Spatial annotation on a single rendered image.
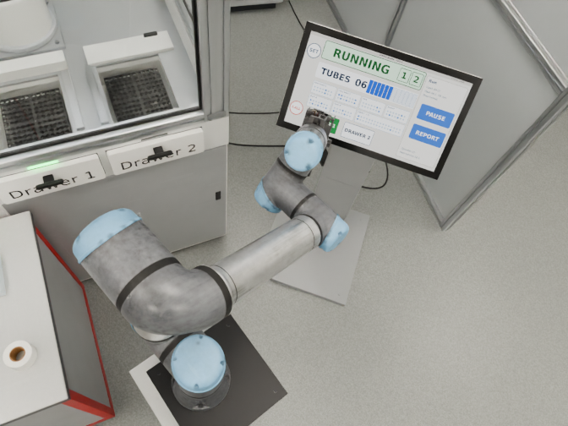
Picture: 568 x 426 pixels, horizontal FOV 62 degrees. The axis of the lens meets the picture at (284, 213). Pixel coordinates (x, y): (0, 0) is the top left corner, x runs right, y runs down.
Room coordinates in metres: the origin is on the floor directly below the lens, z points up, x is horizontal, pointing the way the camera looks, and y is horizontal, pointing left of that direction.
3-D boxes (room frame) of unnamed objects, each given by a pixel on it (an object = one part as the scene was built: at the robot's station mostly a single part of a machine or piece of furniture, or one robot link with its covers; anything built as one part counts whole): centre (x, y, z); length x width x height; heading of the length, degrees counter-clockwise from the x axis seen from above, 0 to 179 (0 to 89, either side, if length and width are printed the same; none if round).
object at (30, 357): (0.12, 0.58, 0.78); 0.07 x 0.07 x 0.04
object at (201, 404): (0.16, 0.11, 0.85); 0.15 x 0.15 x 0.10
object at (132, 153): (0.77, 0.42, 0.87); 0.29 x 0.02 x 0.11; 125
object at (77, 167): (0.59, 0.68, 0.87); 0.29 x 0.02 x 0.11; 125
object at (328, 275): (1.00, -0.18, 0.51); 0.50 x 0.45 x 1.02; 174
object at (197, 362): (0.17, 0.11, 0.96); 0.13 x 0.12 x 0.14; 56
